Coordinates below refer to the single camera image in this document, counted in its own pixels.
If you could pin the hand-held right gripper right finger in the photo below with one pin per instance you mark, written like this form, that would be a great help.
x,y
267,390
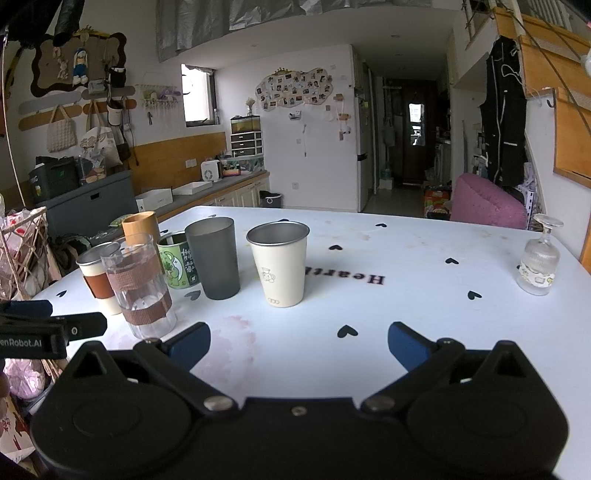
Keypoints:
x,y
405,345

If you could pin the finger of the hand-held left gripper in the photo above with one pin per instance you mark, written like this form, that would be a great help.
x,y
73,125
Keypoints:
x,y
83,325
25,308

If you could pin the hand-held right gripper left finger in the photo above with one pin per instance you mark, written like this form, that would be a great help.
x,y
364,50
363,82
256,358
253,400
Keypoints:
x,y
188,346

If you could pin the clear stemmed glass cup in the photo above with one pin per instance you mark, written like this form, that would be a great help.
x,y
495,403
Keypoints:
x,y
538,265

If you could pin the steel cup brown sleeve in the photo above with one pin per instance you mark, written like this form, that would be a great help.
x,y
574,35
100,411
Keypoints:
x,y
94,277

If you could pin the clear glass cup brown bands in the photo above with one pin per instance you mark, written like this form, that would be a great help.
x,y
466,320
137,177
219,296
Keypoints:
x,y
138,290

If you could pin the green printed cup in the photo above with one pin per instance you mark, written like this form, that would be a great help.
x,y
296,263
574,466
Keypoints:
x,y
176,263

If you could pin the grey translucent tumbler cup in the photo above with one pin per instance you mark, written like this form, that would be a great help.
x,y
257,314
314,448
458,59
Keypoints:
x,y
214,258

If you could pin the bamboo brown cup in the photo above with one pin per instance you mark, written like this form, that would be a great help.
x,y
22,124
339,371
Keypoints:
x,y
141,227

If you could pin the cream steel cup bear print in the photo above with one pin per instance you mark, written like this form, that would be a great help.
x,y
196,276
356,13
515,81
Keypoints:
x,y
281,267

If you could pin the pink plastic bag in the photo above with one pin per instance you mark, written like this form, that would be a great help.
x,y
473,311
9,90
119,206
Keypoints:
x,y
23,376

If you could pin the grey storage chest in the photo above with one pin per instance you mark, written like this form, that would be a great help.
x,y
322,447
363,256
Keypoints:
x,y
90,201

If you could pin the black storage bin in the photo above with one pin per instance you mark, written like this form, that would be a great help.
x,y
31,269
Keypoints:
x,y
54,177

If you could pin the white flat box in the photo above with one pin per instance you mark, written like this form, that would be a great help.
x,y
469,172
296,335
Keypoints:
x,y
154,198

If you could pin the colourful cardboard box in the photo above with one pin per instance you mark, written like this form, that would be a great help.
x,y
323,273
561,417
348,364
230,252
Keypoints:
x,y
436,201

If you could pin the white kitchen cabinet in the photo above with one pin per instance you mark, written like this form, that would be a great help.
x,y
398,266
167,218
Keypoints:
x,y
240,194

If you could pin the pink upholstered chair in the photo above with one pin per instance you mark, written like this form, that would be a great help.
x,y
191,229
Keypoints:
x,y
487,205

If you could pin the black waste bin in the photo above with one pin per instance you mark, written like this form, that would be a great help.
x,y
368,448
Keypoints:
x,y
271,199

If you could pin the white small appliance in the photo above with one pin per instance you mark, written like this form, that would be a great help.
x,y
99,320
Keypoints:
x,y
210,171

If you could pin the cream knitted tote bag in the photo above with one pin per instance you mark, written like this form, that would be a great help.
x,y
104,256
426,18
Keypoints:
x,y
59,131

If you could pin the printed canvas tote bag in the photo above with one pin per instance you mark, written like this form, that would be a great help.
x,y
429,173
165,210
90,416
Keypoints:
x,y
99,143

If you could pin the white refrigerator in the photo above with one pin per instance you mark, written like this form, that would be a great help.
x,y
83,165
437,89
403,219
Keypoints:
x,y
362,152

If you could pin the grey drawer unit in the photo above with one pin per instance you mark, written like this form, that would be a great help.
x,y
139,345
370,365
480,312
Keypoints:
x,y
246,144

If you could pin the glass fish tank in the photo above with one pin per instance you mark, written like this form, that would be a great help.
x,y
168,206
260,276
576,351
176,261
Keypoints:
x,y
244,123

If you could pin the window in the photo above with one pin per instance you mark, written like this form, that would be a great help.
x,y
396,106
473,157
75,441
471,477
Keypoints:
x,y
199,97

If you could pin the brown felt pin board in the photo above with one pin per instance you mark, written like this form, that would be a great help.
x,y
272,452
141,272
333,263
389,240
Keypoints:
x,y
69,60

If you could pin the black hanging jacket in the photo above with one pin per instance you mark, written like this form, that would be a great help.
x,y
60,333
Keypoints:
x,y
503,110

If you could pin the cloud-shaped photo board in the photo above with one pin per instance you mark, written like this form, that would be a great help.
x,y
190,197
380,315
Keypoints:
x,y
295,87

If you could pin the wooden stair panel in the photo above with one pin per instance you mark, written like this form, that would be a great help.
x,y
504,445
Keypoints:
x,y
554,60

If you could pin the silver foil curtain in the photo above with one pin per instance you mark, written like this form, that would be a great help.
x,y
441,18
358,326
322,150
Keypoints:
x,y
277,21

